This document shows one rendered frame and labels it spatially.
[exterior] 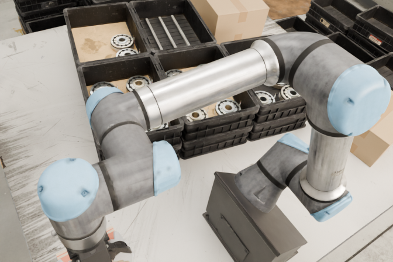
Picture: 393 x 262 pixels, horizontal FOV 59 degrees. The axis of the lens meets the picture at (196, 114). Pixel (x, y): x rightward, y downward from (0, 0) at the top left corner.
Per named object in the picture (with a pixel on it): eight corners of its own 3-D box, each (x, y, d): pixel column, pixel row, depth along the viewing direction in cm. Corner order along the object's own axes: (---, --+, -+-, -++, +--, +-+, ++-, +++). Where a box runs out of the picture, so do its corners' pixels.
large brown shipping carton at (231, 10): (260, 39, 196) (269, 7, 181) (212, 47, 186) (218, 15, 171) (229, 1, 219) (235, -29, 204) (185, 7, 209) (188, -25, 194)
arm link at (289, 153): (270, 161, 114) (300, 132, 111) (297, 193, 106) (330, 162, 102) (253, 154, 105) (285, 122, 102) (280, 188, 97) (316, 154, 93)
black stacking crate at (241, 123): (253, 128, 137) (260, 109, 129) (183, 145, 128) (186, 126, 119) (214, 64, 160) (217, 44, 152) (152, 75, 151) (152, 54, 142)
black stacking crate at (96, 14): (151, 75, 151) (151, 54, 143) (81, 87, 142) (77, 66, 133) (128, 23, 174) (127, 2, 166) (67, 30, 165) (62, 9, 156)
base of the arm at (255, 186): (276, 215, 109) (299, 194, 106) (252, 210, 98) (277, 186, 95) (250, 179, 119) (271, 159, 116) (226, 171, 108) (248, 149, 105)
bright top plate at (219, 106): (245, 114, 135) (245, 113, 135) (223, 121, 132) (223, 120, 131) (232, 97, 141) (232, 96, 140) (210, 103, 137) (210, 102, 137)
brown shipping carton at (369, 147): (369, 167, 144) (390, 145, 132) (327, 134, 154) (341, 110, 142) (403, 134, 159) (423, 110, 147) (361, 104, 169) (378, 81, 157)
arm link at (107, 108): (304, 6, 73) (73, 84, 58) (342, 31, 66) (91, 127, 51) (295, 51, 81) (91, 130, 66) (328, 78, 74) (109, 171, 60)
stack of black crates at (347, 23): (354, 53, 292) (373, 18, 266) (329, 63, 279) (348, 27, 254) (320, 27, 312) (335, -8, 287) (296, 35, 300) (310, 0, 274)
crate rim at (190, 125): (259, 112, 130) (261, 108, 128) (185, 130, 121) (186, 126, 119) (217, 47, 153) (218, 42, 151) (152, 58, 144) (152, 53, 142)
